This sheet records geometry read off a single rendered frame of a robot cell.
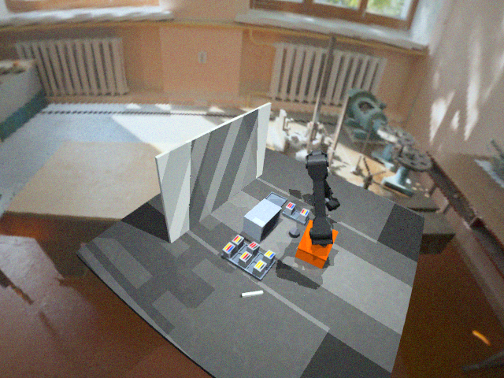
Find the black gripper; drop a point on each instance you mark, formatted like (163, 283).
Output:
(331, 204)

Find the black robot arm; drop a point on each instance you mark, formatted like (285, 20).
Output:
(317, 164)

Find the black short cylinder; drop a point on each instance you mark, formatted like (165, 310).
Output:
(294, 232)

